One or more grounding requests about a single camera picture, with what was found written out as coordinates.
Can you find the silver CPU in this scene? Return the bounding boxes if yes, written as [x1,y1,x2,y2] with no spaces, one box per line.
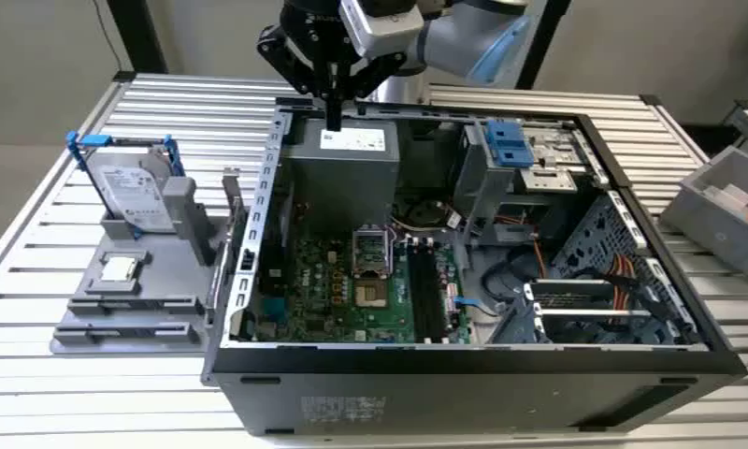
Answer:
[97,255,144,282]

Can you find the CPU socket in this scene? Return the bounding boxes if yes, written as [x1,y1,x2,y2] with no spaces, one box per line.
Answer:
[352,276,394,311]

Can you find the RAM stick with black chips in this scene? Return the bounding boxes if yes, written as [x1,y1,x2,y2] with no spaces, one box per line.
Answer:
[67,328,185,338]
[80,302,192,311]

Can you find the hard disk in blue carrier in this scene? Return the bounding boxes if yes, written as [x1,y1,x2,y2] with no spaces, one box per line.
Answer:
[65,132,185,239]

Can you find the grey power supply unit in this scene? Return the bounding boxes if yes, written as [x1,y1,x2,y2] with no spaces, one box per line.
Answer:
[279,116,404,236]

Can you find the white purple wire bundle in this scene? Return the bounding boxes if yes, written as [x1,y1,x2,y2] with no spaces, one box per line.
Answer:
[387,214,460,235]

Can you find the black metal frame post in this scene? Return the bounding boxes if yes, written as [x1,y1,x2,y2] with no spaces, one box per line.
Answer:
[523,0,570,91]
[103,0,169,76]

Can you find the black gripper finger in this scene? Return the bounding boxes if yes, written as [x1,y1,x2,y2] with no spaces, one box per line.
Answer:
[255,25,336,132]
[335,51,408,132]

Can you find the black RAM slot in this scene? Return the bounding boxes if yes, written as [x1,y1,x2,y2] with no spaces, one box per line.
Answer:
[407,241,426,342]
[420,241,440,342]
[412,241,432,342]

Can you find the thin orange wire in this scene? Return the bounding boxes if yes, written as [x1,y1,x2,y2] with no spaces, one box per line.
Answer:
[528,235,548,282]

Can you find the grey parts rack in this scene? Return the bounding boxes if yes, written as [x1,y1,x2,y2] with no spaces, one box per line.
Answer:
[48,175,241,356]

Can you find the round black speaker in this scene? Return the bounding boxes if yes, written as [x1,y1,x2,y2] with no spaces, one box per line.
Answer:
[407,198,451,231]

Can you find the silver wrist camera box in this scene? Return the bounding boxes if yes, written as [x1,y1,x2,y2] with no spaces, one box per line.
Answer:
[339,0,426,60]

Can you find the green motherboard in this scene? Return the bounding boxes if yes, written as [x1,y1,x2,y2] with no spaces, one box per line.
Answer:
[248,233,475,346]

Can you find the grey plastic bin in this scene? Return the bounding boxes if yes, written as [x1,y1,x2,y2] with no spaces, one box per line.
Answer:
[659,144,748,281]

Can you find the metal socket cover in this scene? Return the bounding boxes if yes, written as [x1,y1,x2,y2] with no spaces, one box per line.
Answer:
[352,224,394,278]

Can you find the white block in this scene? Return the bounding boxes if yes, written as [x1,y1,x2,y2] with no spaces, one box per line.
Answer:
[700,183,748,211]

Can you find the black cable with blue tab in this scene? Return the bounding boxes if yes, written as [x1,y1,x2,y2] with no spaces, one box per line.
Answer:
[450,296,512,315]

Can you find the black open PC case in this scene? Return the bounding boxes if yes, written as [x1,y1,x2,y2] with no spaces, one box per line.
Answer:
[200,95,748,439]

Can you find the graphics card with metal bracket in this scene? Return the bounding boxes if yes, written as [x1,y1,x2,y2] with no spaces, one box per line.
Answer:
[203,167,251,326]

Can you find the blue expansion slot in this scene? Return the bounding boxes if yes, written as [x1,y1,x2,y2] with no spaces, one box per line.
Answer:
[260,297,289,325]

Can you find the orange yellow power wires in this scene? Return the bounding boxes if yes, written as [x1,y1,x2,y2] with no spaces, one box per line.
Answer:
[602,252,643,328]

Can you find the thick black cable loop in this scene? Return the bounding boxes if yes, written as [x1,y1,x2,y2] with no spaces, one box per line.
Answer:
[478,256,538,308]

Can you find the disk bay with perforated tray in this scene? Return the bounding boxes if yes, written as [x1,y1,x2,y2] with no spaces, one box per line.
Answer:
[490,275,687,346]

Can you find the blue plastic drive latch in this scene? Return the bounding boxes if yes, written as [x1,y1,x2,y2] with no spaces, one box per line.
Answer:
[484,120,528,167]

